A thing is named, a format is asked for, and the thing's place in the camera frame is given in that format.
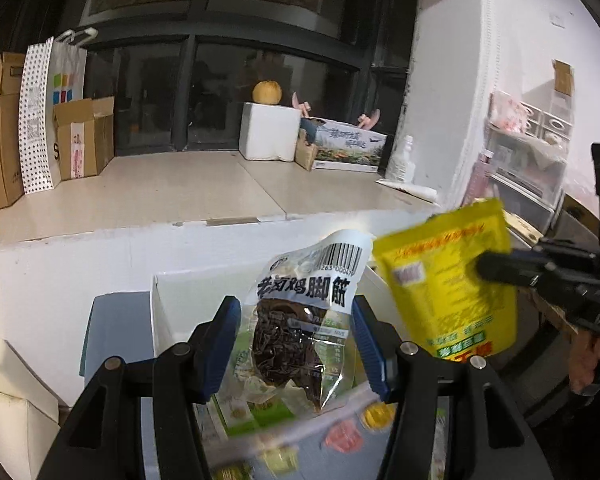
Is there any blue grey table cloth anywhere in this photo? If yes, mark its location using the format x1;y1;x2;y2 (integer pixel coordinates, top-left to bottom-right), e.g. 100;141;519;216
77;292;456;480

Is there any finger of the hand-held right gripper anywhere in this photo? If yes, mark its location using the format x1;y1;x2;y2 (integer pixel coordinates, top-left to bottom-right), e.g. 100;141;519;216
475;248;562;289

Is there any small open cardboard box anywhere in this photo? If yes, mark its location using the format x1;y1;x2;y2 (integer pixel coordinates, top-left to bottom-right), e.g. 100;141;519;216
52;96;116;181

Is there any yellow jelly cup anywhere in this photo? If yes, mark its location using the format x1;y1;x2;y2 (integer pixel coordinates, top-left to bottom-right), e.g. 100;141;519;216
362;402;396;431
212;465;251;480

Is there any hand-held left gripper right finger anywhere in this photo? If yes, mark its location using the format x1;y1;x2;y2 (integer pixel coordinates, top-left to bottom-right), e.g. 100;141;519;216
351;295;556;480

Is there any clear plastic drawer unit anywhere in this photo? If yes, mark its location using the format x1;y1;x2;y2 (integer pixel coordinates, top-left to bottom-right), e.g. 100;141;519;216
472;91;576;241

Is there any round orange fruit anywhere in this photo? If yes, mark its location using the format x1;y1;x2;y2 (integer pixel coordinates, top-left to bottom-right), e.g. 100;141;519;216
252;80;283;106

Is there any white tube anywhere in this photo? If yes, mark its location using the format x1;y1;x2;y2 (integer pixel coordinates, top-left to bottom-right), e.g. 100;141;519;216
376;177;438;204

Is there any white plastic bottle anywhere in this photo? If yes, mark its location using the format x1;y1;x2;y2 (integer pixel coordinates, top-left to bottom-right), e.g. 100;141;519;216
384;135;416;183

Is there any pink plastic toy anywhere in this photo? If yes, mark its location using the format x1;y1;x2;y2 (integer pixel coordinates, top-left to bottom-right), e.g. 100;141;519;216
357;108;383;131
291;91;315;118

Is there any person's right hand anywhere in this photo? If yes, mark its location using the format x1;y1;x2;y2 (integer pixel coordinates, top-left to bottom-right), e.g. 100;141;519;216
567;330;600;396

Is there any landscape printed carton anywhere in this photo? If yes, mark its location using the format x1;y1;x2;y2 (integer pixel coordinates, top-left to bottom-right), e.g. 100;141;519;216
295;116;388;173

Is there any yellow jelly cup cartoon lid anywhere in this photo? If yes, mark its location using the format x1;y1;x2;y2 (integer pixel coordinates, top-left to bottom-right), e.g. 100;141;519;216
257;447;301;476

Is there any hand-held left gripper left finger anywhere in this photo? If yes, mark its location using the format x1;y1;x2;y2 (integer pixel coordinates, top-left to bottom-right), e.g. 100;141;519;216
45;295;242;480

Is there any green packet with white window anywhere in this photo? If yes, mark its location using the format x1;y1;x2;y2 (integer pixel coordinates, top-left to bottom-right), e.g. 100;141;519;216
212;380;271;436

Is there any large brown cardboard box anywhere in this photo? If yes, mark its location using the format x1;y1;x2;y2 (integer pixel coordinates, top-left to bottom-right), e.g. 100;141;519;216
0;51;28;216

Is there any clear packet with dark contents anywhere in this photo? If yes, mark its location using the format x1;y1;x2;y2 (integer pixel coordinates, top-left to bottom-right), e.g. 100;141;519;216
227;229;373;415

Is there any cream sofa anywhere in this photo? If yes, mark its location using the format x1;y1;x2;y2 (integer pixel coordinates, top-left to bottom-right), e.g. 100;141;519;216
0;335;73;480

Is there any yellow snack packet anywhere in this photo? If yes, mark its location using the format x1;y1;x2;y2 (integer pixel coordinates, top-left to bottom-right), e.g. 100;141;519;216
372;197;518;366

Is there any black framed window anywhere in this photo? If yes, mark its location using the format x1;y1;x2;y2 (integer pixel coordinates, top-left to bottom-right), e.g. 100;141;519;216
55;0;421;156

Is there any small brown wall patch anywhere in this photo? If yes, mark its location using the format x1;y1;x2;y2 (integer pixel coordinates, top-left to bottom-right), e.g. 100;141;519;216
552;60;575;95

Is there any white bag with coloured squares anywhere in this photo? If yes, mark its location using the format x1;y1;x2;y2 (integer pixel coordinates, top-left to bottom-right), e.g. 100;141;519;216
47;29;98;183

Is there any pink jelly cup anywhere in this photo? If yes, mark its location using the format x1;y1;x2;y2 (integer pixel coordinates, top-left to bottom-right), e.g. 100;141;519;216
322;420;365;453

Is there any white cardboard box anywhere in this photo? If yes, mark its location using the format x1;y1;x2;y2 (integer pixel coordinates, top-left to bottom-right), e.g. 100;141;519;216
150;260;406;461

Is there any white foam box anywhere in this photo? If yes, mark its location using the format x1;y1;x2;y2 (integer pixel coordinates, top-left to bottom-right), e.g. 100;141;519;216
238;101;302;162

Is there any polka dot paper bag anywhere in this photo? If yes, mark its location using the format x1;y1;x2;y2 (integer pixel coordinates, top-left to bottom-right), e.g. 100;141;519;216
17;37;62;196

